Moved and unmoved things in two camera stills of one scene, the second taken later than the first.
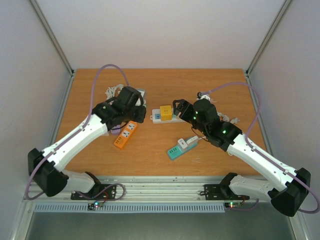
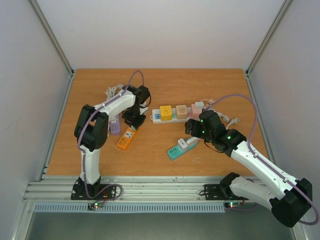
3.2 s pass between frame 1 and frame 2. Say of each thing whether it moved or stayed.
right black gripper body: moved
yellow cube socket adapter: stayed
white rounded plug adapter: stayed
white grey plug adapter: stayed
